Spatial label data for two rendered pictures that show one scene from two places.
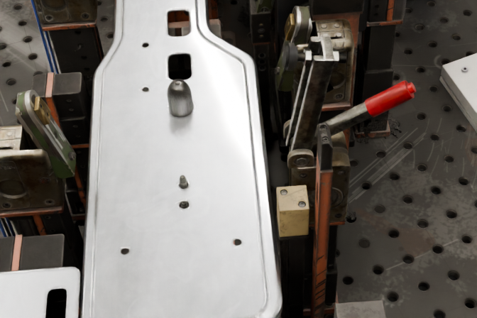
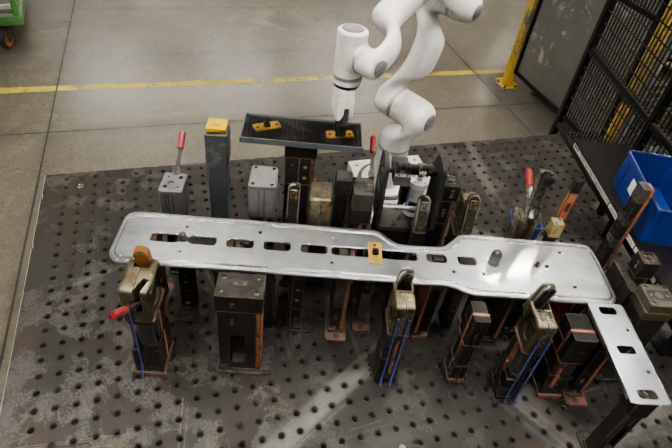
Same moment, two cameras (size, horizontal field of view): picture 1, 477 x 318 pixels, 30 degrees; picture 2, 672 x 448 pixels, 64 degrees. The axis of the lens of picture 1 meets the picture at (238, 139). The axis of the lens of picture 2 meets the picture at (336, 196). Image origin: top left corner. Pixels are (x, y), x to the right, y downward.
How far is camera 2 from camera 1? 1.74 m
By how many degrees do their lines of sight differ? 63
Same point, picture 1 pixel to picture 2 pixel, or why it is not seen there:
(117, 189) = not seen: hidden behind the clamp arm
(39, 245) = (574, 322)
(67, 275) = (592, 306)
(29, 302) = (609, 319)
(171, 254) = (571, 272)
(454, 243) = not seen: hidden behind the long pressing
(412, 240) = not seen: hidden behind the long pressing
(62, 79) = (477, 308)
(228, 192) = (537, 252)
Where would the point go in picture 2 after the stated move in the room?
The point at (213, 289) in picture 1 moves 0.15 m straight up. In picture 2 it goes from (583, 261) to (605, 224)
